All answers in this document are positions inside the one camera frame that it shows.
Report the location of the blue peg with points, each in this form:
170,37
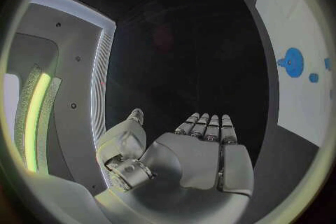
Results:
281,63

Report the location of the blue gear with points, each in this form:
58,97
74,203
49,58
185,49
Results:
295,62

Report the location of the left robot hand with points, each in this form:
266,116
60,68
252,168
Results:
194,161

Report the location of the blue block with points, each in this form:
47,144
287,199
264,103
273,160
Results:
328,64

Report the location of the blue short cylinder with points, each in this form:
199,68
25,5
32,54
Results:
313,78

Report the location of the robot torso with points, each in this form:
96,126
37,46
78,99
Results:
76,81

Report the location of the white task board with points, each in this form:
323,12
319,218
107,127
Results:
294,24

